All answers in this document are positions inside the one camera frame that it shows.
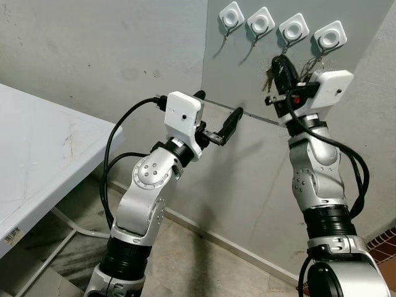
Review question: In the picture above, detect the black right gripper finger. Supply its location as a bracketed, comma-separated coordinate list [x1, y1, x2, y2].
[285, 56, 303, 91]
[272, 54, 291, 94]

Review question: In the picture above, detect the white folding table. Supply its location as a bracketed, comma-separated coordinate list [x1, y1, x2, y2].
[0, 84, 125, 297]

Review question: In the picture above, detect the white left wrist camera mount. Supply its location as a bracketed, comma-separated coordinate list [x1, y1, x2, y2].
[164, 91, 205, 161]

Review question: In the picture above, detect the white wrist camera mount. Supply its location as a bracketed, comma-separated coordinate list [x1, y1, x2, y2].
[308, 69, 355, 114]
[164, 91, 205, 161]

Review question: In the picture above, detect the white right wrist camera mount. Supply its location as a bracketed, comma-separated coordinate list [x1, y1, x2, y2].
[308, 69, 355, 114]

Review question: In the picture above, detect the grey wall panel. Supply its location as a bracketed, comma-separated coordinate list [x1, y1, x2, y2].
[201, 0, 396, 127]

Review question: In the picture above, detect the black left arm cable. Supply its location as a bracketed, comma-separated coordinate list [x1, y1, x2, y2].
[101, 94, 168, 230]

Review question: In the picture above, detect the white square wall hook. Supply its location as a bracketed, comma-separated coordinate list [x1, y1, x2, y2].
[218, 1, 246, 38]
[312, 20, 349, 59]
[246, 7, 277, 45]
[278, 13, 309, 50]

